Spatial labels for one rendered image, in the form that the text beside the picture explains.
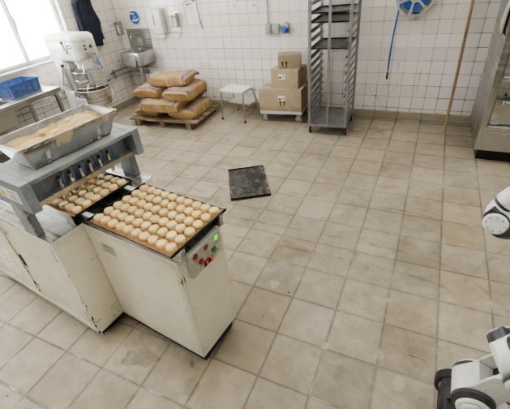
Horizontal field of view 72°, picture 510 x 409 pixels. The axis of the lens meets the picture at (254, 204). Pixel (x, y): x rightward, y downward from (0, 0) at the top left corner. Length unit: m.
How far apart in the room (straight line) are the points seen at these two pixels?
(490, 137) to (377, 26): 1.89
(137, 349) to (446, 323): 1.92
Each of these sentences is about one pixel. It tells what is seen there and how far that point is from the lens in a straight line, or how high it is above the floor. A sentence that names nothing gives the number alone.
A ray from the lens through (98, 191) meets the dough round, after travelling 2.22.
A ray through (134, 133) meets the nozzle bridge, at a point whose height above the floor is 1.16.
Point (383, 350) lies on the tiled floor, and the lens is 2.34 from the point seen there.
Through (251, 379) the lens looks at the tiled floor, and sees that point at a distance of 2.21.
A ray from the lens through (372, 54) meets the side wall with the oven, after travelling 5.10.
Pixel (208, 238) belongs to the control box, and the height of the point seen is 0.84.
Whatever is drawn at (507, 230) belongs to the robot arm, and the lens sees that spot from 1.45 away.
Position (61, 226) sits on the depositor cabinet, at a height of 0.84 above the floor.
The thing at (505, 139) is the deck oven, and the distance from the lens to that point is 4.34.
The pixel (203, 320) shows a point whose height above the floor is 0.36.
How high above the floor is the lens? 1.92
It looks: 34 degrees down
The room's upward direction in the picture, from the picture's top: 6 degrees counter-clockwise
